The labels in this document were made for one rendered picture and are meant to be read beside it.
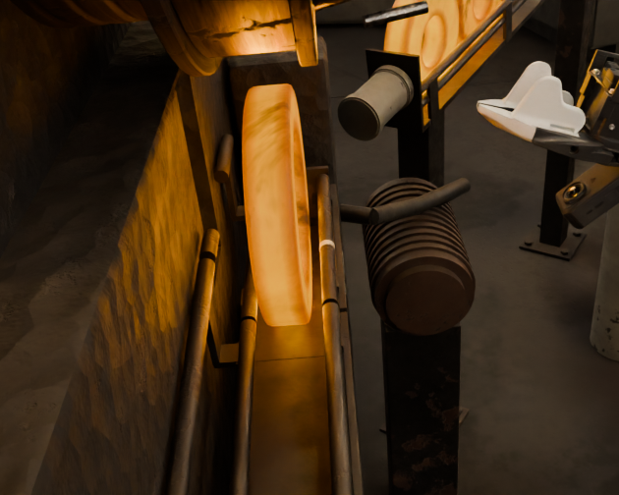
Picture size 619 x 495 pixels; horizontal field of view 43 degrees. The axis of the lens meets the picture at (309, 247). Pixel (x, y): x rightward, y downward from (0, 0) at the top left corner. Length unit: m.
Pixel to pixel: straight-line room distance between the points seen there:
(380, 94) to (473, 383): 0.74
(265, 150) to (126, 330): 0.20
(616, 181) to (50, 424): 0.60
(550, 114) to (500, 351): 0.93
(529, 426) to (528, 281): 0.44
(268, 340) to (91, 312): 0.31
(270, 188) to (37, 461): 0.29
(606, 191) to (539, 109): 0.11
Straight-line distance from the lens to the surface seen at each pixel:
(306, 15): 0.38
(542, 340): 1.65
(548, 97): 0.73
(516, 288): 1.78
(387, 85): 0.97
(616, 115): 0.74
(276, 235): 0.52
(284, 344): 0.62
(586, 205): 0.78
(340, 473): 0.47
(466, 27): 1.16
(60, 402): 0.30
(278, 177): 0.52
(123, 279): 0.37
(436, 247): 0.95
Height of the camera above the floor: 1.06
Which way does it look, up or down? 33 degrees down
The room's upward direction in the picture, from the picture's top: 6 degrees counter-clockwise
